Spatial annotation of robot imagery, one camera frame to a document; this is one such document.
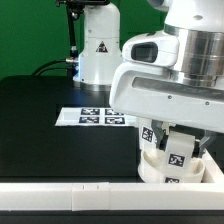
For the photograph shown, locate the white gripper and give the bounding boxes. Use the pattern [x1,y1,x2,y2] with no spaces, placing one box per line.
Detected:
[109,30,224,158]

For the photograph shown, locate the white round stool seat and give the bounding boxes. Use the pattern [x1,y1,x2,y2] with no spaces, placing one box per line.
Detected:
[138,150,205,183]

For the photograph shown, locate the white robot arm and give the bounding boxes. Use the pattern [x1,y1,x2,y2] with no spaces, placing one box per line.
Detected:
[109,0,224,153]

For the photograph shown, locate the white L-shaped fence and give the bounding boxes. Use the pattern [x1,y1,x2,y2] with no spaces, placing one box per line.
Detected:
[0,154,224,211]

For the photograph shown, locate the white marker sheet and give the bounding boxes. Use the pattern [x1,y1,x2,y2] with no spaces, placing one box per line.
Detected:
[55,107,136,127]

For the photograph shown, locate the black cables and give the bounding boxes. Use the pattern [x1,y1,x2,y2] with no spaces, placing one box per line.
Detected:
[31,59,73,77]

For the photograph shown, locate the black camera stand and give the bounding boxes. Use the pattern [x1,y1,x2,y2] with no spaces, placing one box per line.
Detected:
[55,0,110,77]

